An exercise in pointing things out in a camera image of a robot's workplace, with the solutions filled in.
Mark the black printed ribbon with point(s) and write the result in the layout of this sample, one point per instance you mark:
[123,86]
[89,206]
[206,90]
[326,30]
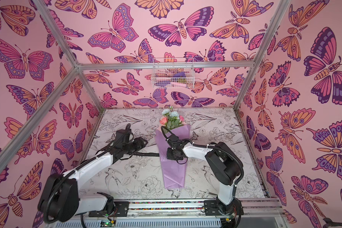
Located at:
[142,154]

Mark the white wire basket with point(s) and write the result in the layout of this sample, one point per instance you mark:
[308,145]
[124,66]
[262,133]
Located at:
[173,73]

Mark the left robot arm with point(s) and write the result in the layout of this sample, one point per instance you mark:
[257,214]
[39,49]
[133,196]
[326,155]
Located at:
[61,200]

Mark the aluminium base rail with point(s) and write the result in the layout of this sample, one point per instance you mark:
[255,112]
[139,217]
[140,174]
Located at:
[183,213]

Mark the orange pink fake rose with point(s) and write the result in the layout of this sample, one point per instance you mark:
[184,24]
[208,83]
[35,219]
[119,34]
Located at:
[163,120]

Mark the white fake flower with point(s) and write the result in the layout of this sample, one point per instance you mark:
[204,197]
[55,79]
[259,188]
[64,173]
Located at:
[170,112]

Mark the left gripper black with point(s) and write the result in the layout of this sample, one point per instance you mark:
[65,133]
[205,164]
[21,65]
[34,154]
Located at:
[140,144]

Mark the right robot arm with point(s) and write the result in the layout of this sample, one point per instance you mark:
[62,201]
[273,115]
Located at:
[226,167]

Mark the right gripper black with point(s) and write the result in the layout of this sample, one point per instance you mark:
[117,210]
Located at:
[172,153]

